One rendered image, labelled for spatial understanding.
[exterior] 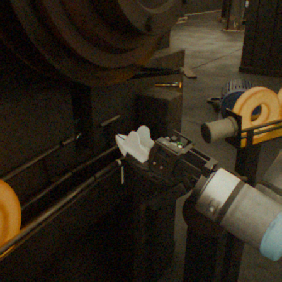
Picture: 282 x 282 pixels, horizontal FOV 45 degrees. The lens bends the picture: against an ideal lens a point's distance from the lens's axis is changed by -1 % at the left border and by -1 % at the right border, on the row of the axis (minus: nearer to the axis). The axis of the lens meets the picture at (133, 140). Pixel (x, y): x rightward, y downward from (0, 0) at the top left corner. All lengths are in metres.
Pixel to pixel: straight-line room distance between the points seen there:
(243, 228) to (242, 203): 0.04
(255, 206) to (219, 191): 0.06
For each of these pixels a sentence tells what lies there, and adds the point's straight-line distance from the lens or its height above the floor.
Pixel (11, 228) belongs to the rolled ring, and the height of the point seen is 0.70.
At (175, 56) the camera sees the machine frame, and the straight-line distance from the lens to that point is 1.05.
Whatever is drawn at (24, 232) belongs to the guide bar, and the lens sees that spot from 0.58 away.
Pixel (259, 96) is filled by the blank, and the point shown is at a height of 0.76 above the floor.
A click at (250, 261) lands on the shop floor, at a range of 1.59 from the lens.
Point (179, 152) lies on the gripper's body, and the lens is 0.63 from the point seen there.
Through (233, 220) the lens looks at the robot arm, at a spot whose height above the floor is 0.69.
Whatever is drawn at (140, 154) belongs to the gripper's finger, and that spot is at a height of 0.75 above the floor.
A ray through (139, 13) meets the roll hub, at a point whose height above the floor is 1.01.
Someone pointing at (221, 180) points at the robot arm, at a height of 0.74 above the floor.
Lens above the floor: 1.05
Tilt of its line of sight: 24 degrees down
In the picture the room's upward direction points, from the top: straight up
